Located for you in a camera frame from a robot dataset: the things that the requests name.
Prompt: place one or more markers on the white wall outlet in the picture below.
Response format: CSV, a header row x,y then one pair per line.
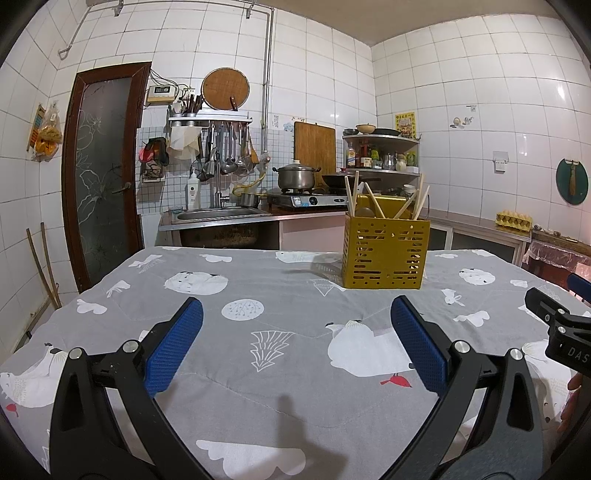
x,y
500,162

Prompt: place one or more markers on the grey wall pipe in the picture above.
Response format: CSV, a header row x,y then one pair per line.
x,y
268,69

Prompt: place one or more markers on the steel kitchen sink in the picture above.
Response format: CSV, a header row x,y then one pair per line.
x,y
217,214

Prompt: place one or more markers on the green round board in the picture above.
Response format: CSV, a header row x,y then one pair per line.
x,y
571,180

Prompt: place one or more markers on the hanging wall calendar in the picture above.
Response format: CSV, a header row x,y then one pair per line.
x,y
34,127

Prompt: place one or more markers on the wooden spatula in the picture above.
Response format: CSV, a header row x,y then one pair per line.
x,y
375,201

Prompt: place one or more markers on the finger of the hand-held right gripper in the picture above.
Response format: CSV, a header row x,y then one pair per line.
x,y
581,286
540,304

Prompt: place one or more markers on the yellow perforated utensil holder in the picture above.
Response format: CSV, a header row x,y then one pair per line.
x,y
385,251

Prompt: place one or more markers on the yellow wall poster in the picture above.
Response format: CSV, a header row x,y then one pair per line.
x,y
406,124

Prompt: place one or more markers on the row of hanging kitchen utensils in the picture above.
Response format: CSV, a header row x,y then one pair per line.
x,y
226,152

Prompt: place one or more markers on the wooden pole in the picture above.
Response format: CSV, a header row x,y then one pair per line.
x,y
39,263
50,263

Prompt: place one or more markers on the white dish soap bottle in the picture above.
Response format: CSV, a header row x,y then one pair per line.
x,y
192,194

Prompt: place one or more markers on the white hanging cloth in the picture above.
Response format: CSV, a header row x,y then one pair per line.
x,y
183,141

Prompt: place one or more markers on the pink sink cabinet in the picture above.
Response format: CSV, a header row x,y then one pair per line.
x,y
300,230

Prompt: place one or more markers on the person's right hand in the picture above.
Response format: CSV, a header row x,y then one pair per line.
x,y
571,401

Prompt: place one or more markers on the steel corner shelf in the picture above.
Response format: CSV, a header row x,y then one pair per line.
x,y
383,138

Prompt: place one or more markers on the bag of oranges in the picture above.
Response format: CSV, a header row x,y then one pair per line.
x,y
50,136

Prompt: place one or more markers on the steel gas stove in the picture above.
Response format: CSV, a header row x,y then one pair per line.
x,y
304,201

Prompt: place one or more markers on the grey printed tablecloth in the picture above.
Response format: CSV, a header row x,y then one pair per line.
x,y
277,350

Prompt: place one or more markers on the steel wall shelf rack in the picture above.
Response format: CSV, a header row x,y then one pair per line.
x,y
210,118

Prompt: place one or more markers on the beige bowl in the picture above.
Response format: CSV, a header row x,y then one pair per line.
x,y
365,129

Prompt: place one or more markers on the white wall meter box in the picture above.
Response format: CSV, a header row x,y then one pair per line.
x,y
161,93

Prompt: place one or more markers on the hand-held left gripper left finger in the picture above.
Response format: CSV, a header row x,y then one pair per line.
x,y
178,341

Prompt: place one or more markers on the pink plastic covered table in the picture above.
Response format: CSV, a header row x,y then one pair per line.
x,y
556,256

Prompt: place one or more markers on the row of condiment bottles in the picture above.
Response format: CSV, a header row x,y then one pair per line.
x,y
378,157

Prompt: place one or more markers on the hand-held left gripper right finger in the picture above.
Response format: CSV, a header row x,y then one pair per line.
x,y
418,344

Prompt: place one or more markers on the steel faucet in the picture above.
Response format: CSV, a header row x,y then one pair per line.
x,y
218,194

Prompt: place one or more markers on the small steel saucepan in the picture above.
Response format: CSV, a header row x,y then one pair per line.
x,y
248,200

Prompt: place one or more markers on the steel cooking pot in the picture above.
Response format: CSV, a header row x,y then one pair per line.
x,y
295,177

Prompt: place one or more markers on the wooden cutting board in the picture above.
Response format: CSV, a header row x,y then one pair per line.
x,y
315,147

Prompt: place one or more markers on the round bamboo tray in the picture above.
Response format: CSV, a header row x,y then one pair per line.
x,y
225,90

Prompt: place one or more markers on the white cup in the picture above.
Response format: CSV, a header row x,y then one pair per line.
x,y
409,190

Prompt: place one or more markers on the dark framed glass door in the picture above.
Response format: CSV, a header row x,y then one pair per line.
x,y
104,184

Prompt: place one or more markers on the grey counter cabinet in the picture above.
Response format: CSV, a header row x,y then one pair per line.
x,y
475,235

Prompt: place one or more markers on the egg carton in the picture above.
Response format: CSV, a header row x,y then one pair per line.
x,y
513,220

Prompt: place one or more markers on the black shallow pan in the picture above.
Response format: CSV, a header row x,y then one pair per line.
x,y
387,132

